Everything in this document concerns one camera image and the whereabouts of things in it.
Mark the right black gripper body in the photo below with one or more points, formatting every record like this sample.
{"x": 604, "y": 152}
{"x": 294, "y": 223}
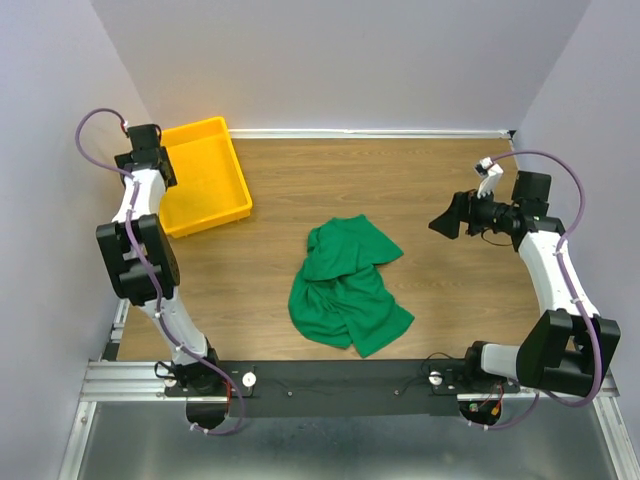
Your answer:
{"x": 486, "y": 213}

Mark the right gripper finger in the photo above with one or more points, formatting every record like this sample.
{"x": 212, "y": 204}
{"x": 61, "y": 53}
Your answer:
{"x": 449, "y": 223}
{"x": 460, "y": 207}

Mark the green t shirt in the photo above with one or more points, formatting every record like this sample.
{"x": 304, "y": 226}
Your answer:
{"x": 338, "y": 297}

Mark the yellow plastic tray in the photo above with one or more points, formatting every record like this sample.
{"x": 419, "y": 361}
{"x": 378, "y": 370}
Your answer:
{"x": 211, "y": 189}

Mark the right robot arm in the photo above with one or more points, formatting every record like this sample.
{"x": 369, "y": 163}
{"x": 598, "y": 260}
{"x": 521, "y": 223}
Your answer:
{"x": 571, "y": 346}

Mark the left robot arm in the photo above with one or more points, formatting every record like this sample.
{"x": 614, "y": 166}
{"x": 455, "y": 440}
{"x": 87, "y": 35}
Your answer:
{"x": 142, "y": 266}

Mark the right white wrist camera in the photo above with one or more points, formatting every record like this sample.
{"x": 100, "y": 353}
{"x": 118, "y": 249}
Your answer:
{"x": 490, "y": 173}

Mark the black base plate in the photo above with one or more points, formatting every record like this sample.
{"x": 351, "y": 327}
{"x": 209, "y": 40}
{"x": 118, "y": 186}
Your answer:
{"x": 268, "y": 389}

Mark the aluminium left side rail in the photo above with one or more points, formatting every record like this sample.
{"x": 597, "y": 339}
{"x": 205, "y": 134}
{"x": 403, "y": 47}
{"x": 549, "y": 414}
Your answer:
{"x": 111, "y": 349}

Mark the aluminium rail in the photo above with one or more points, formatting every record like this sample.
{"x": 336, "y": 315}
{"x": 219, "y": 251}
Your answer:
{"x": 136, "y": 381}
{"x": 111, "y": 349}

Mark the aluminium front rail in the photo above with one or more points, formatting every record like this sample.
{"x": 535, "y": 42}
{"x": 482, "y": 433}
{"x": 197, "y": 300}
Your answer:
{"x": 136, "y": 381}

